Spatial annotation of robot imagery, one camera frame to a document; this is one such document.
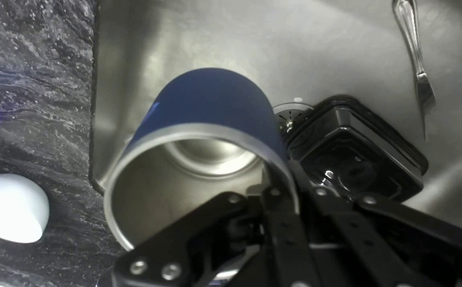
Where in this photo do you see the stainless steel sink basin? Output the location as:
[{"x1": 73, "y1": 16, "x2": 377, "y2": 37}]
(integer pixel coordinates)
[{"x1": 89, "y1": 0, "x2": 462, "y2": 228}]

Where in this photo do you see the metal utensil in sink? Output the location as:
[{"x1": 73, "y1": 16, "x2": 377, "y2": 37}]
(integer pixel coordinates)
[{"x1": 392, "y1": 0, "x2": 436, "y2": 137}]

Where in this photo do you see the small white bowl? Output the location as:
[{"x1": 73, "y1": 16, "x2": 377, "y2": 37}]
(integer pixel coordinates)
[{"x1": 0, "y1": 174, "x2": 49, "y2": 244}]

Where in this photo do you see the dark blue cup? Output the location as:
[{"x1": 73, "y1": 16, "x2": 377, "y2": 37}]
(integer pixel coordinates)
[{"x1": 103, "y1": 69, "x2": 296, "y2": 250}]

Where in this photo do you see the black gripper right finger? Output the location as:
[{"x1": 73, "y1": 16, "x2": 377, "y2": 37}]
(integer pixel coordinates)
[{"x1": 291, "y1": 163, "x2": 462, "y2": 287}]

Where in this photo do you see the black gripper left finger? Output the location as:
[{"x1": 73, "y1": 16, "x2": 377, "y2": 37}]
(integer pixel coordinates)
[{"x1": 100, "y1": 188, "x2": 320, "y2": 287}]

